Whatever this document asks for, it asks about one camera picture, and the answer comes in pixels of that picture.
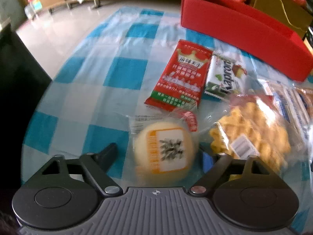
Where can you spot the red spicy snack packet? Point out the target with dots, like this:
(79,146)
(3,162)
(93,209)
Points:
(183,79)

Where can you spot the yellow crispy snack bag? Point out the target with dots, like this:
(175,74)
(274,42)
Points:
(248,125)

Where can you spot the green white Kapron wafer pack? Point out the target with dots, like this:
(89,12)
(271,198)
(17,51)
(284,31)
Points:
(225,76)

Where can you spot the blue white checkered tablecloth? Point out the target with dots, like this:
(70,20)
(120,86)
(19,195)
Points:
(104,83)

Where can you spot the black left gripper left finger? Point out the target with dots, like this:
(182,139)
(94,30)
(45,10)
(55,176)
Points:
(65,192)

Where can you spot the red cardboard box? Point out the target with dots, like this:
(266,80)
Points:
(252,31)

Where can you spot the white bread package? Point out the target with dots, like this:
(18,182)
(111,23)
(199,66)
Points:
(285,102)

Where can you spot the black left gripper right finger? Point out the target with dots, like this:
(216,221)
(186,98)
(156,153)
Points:
(239,195)

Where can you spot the brown bread package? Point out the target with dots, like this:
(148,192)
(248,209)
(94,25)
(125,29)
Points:
(303,96)

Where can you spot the round yellow bun packet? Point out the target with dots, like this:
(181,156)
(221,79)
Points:
(164,147)

